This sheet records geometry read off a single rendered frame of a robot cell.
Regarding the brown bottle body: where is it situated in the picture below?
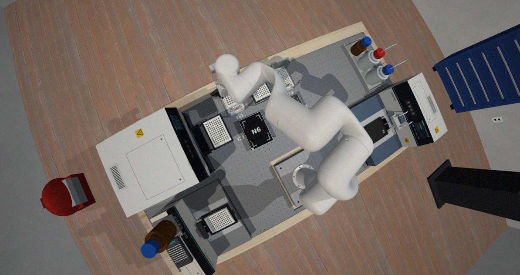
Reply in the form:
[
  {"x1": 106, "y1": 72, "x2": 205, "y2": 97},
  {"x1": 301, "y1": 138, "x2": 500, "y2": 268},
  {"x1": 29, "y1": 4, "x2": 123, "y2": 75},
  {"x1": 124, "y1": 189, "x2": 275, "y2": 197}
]
[{"x1": 351, "y1": 40, "x2": 367, "y2": 56}]

